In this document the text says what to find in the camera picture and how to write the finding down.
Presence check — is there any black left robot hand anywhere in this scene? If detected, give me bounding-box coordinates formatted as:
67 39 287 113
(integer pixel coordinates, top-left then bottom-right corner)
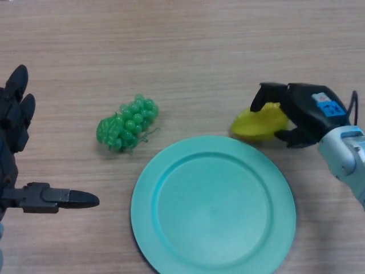
0 64 100 222

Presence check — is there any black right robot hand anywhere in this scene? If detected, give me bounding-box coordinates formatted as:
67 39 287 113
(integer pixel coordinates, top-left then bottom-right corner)
249 82 353 148

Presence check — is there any yellow starfruit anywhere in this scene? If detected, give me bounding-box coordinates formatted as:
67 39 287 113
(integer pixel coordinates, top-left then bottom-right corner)
230 102 293 143

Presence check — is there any teal round plate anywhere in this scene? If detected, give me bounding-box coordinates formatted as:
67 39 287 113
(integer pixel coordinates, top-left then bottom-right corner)
130 135 297 274

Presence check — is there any green grape bunch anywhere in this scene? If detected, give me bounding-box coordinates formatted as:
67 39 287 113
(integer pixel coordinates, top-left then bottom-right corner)
96 93 160 155

